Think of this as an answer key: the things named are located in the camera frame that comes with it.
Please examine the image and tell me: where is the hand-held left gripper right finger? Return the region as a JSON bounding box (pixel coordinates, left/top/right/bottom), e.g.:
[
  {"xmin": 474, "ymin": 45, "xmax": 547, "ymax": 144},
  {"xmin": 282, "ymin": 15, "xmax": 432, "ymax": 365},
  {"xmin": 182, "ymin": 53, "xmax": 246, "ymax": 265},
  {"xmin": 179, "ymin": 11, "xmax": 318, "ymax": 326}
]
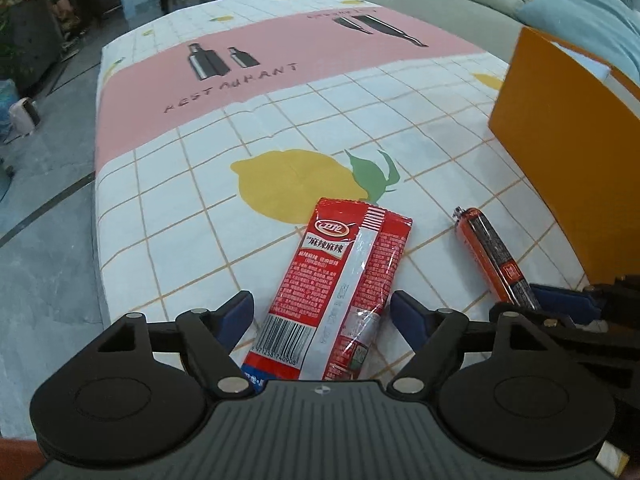
[{"xmin": 390, "ymin": 290, "xmax": 553, "ymax": 395}]

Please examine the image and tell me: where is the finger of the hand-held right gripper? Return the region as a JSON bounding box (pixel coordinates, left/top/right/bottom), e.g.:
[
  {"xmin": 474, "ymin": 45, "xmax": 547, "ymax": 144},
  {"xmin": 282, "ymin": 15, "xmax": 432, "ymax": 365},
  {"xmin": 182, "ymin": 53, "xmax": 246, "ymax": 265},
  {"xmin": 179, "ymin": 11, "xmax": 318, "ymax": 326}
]
[
  {"xmin": 531, "ymin": 274, "xmax": 640, "ymax": 328},
  {"xmin": 490, "ymin": 304, "xmax": 640, "ymax": 391}
]

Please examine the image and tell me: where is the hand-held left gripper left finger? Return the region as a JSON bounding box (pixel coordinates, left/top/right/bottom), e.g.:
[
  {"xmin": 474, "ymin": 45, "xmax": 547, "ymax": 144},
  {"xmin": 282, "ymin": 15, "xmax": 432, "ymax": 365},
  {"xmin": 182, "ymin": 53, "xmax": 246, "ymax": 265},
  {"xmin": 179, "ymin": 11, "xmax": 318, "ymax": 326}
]
[{"xmin": 97, "ymin": 290, "xmax": 256, "ymax": 397}]

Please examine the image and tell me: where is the red sausage stick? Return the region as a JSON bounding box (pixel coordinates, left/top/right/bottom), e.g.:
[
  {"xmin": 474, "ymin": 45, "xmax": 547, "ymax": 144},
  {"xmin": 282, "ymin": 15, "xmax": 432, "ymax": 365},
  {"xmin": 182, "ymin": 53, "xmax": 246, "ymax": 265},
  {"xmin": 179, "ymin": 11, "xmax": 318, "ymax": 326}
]
[{"xmin": 452, "ymin": 206, "xmax": 543, "ymax": 311}]

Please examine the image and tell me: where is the red and blue snack packet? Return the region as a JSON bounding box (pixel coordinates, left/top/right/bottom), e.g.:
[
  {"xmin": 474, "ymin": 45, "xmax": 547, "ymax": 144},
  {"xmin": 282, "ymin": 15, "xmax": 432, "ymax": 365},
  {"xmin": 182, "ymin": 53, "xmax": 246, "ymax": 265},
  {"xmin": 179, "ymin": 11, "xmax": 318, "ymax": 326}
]
[{"xmin": 240, "ymin": 197, "xmax": 415, "ymax": 391}]

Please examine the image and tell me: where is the orange cardboard box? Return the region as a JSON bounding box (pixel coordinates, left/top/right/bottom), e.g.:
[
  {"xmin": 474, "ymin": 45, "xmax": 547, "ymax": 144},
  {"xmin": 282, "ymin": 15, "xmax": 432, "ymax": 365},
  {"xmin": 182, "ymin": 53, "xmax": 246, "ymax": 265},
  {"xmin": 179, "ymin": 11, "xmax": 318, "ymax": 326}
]
[{"xmin": 487, "ymin": 25, "xmax": 640, "ymax": 286}]

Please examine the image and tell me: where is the pink and white printed tablecloth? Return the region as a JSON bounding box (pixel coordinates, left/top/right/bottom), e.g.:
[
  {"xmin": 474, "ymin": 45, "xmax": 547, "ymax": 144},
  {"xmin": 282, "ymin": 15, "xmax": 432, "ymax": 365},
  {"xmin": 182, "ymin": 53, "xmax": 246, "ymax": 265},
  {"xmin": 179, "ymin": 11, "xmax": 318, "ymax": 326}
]
[{"xmin": 92, "ymin": 0, "xmax": 621, "ymax": 391}]

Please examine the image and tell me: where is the rust brown cloth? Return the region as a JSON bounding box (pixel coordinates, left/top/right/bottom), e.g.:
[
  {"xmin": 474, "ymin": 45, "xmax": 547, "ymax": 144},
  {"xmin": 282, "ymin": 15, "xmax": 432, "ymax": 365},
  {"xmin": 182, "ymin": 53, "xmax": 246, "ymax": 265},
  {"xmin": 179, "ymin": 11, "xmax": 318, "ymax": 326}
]
[{"xmin": 0, "ymin": 437, "xmax": 46, "ymax": 480}]

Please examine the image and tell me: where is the light blue cushion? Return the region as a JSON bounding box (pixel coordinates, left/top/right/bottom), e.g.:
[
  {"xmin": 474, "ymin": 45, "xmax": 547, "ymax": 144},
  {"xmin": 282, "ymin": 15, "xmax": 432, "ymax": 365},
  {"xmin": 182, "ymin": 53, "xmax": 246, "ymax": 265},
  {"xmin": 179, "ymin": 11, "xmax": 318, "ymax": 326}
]
[{"xmin": 517, "ymin": 0, "xmax": 640, "ymax": 81}]

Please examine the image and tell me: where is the grey sofa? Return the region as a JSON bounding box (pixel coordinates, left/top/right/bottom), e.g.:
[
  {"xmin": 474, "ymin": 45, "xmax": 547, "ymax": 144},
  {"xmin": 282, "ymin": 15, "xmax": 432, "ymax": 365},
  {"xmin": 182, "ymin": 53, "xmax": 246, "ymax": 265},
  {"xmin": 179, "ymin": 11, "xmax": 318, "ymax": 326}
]
[{"xmin": 292, "ymin": 0, "xmax": 640, "ymax": 111}]

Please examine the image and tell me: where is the blue water jug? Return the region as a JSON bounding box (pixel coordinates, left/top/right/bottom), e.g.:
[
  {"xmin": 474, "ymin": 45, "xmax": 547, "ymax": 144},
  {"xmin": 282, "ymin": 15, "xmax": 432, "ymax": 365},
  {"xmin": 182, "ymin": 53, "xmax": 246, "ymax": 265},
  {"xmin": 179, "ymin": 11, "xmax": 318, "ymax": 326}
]
[{"xmin": 0, "ymin": 80, "xmax": 21, "ymax": 128}]

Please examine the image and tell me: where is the dark planter box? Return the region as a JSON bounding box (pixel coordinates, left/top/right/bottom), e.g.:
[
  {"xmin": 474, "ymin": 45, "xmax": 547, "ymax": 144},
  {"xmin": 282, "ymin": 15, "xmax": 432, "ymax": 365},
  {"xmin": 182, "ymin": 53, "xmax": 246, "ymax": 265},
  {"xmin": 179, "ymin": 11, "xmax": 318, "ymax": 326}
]
[{"xmin": 10, "ymin": 0, "xmax": 66, "ymax": 96}]

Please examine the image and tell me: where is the green plant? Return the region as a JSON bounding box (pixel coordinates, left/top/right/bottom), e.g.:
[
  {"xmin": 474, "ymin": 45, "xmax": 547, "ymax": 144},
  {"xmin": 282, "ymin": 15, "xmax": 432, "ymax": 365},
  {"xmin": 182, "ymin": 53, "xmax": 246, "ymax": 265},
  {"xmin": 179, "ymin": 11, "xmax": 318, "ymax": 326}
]
[{"xmin": 0, "ymin": 0, "xmax": 51, "ymax": 56}]

